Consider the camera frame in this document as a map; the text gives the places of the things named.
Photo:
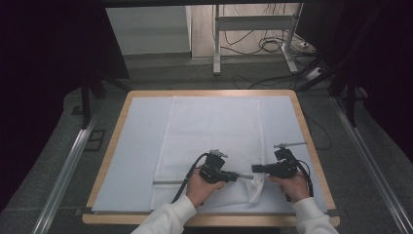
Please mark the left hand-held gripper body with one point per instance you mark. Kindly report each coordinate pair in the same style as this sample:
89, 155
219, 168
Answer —
211, 169

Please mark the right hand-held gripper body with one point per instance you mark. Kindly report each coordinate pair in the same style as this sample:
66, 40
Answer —
283, 165

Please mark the white mesh laundry bag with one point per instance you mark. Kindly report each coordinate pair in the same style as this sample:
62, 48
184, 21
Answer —
211, 130

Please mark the person's left hand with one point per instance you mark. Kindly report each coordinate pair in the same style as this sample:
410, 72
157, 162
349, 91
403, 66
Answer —
203, 191

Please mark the person's right hand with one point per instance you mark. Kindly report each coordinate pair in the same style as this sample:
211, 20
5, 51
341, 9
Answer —
293, 188

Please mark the white table mat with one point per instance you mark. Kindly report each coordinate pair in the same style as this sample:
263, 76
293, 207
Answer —
136, 156

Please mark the black metal stand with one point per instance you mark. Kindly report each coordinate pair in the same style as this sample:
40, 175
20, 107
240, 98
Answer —
350, 100
86, 100

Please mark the white power strip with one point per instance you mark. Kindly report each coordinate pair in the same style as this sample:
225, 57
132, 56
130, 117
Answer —
314, 73

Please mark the wooden table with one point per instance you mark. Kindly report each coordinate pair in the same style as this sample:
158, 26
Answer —
110, 143

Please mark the black floor plate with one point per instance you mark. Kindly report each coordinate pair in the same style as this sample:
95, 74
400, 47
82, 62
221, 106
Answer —
95, 140

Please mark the dark curtain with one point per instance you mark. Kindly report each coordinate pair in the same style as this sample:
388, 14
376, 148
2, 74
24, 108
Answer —
389, 81
39, 81

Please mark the white panel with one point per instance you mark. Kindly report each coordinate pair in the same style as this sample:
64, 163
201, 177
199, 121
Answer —
146, 29

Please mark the aluminium rail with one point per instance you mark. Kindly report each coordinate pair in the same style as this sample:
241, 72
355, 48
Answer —
373, 156
65, 169

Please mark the white desk frame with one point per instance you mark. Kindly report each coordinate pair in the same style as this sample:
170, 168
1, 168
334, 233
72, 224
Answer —
253, 22

